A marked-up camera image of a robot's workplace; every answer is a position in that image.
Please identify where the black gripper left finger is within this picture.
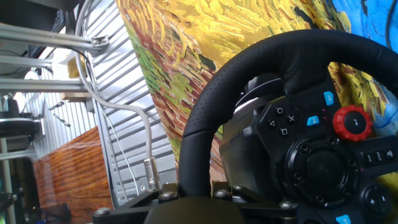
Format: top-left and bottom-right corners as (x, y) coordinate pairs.
(93, 182), (180, 224)

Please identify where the black racing steering wheel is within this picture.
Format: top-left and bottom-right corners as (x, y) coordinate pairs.
(178, 29), (398, 224)

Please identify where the black wheel base housing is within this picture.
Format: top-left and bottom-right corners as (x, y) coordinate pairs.
(219, 74), (292, 200)

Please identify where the painted wheat field cloth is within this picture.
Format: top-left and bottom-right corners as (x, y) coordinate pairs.
(115, 0), (398, 218)

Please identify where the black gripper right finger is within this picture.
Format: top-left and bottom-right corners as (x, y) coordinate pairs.
(211, 182), (299, 224)

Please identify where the aluminium profile with bracket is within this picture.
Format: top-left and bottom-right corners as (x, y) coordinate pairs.
(0, 23), (111, 53)

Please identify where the thick grey robot cable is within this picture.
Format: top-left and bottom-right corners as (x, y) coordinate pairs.
(73, 0), (162, 191)

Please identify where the black round object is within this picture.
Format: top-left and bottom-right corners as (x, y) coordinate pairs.
(40, 202), (73, 222)

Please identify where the aluminium profile bar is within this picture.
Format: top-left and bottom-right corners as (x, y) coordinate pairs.
(0, 77), (90, 93)

